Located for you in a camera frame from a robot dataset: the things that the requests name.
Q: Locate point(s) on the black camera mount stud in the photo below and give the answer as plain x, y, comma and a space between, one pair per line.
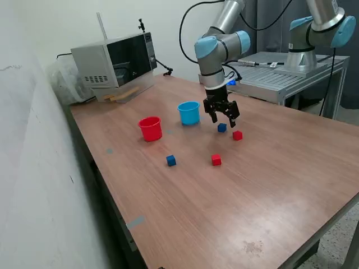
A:
141, 25

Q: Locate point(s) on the red plastic cup bin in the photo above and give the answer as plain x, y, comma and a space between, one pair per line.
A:
150, 131

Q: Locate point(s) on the blue plastic cup bin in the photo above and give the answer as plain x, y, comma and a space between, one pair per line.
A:
189, 115

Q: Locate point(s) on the silver microwave oven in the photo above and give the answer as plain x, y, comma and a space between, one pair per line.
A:
92, 59

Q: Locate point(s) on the aluminium slatted mounting platform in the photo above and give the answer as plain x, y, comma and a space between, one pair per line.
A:
269, 78

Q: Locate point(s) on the short wooden block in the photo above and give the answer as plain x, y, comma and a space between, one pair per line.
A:
108, 98

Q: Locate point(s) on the white printed tag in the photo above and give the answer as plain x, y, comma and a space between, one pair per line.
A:
273, 65

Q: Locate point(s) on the white thin rod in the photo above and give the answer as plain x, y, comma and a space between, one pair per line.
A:
101, 26

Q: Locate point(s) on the silver cylindrical tool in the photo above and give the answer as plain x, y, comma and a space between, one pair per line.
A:
248, 62

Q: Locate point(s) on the long wooden stick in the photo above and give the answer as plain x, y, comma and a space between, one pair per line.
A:
126, 93

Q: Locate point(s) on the translucent plastic bag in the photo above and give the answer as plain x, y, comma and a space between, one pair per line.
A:
64, 84

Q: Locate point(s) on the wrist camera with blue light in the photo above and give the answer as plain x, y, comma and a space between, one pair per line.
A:
231, 82

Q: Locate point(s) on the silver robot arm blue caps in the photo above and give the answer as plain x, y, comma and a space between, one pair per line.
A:
210, 64

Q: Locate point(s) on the red cube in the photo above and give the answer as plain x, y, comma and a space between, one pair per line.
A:
237, 135
216, 160

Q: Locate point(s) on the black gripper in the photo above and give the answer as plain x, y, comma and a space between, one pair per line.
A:
216, 96

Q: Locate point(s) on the long grey tape strip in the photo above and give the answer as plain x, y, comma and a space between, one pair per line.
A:
135, 222

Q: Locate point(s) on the blue cube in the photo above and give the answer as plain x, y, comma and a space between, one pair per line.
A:
171, 160
221, 128

